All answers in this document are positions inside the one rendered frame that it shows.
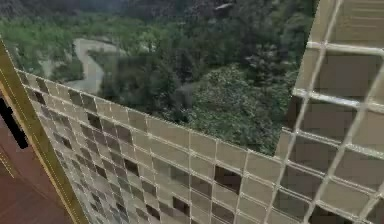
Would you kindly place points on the window with green trees view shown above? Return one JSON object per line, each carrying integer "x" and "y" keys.
{"x": 173, "y": 66}

